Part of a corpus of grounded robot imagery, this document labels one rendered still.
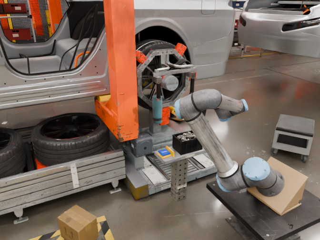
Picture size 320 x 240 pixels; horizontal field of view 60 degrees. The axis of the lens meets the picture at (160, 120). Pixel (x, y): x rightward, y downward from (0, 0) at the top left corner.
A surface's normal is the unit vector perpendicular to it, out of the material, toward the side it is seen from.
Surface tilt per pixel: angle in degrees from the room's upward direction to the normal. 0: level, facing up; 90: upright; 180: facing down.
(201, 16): 90
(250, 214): 0
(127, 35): 90
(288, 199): 45
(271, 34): 89
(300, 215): 0
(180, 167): 90
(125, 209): 0
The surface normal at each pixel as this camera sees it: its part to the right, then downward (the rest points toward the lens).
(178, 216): 0.00, -0.91
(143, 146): 0.47, 0.36
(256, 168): -0.54, -0.53
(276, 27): -0.82, 0.16
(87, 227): 0.81, 0.24
